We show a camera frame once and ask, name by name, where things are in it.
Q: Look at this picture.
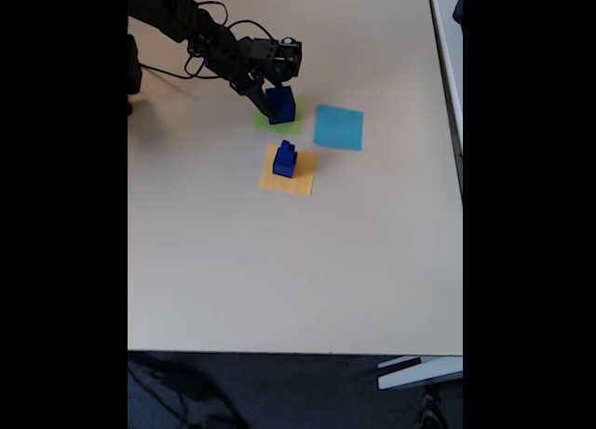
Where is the large blue cube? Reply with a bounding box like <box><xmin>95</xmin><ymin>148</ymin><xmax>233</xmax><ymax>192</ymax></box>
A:
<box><xmin>264</xmin><ymin>85</ymin><xmax>298</xmax><ymax>126</ymax></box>

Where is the medium blue cube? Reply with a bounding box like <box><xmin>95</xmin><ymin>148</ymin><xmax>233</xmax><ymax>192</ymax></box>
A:
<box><xmin>272</xmin><ymin>153</ymin><xmax>299</xmax><ymax>179</ymax></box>

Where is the green paper square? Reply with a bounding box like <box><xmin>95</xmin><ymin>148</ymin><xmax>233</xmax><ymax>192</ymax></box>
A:
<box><xmin>252</xmin><ymin>97</ymin><xmax>307</xmax><ymax>136</ymax></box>

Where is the light blue paper square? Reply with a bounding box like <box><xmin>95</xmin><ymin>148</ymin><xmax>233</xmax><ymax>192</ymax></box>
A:
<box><xmin>312</xmin><ymin>103</ymin><xmax>365</xmax><ymax>153</ymax></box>

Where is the orange paper square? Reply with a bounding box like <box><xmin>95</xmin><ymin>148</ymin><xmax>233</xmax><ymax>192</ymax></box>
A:
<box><xmin>258</xmin><ymin>143</ymin><xmax>318</xmax><ymax>197</ymax></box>

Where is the white adjacent table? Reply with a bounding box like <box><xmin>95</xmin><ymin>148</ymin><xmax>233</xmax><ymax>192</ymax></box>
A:
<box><xmin>427</xmin><ymin>0</ymin><xmax>464</xmax><ymax>197</ymax></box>

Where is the white table foot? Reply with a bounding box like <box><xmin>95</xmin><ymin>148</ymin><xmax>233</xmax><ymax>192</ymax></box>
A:
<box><xmin>375</xmin><ymin>355</ymin><xmax>464</xmax><ymax>392</ymax></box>

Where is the black chair base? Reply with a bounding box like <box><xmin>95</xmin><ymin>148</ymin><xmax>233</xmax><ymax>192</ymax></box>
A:
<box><xmin>416</xmin><ymin>384</ymin><xmax>451</xmax><ymax>429</ymax></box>

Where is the black camera box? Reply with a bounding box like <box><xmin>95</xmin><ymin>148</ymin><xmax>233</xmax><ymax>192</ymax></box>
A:
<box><xmin>241</xmin><ymin>36</ymin><xmax>304</xmax><ymax>82</ymax></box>

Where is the black floor cable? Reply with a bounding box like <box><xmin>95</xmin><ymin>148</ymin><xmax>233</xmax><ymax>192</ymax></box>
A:
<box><xmin>128</xmin><ymin>356</ymin><xmax>243</xmax><ymax>429</ymax></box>

